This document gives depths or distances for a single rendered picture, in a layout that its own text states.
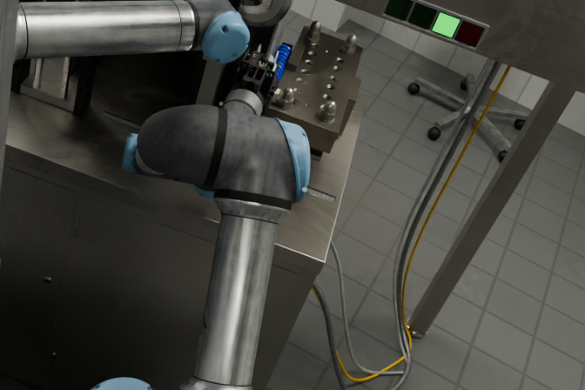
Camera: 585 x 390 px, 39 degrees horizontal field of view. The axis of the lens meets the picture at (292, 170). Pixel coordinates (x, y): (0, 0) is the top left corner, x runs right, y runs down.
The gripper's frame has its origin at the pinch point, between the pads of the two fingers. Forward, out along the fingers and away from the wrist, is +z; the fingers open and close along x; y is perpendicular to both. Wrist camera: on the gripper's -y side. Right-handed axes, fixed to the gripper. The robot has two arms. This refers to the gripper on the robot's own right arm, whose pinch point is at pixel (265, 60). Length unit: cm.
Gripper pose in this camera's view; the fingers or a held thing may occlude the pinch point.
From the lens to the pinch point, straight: 180.2
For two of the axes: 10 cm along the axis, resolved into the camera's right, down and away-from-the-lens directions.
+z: 2.2, -6.0, 7.7
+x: -9.4, -3.5, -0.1
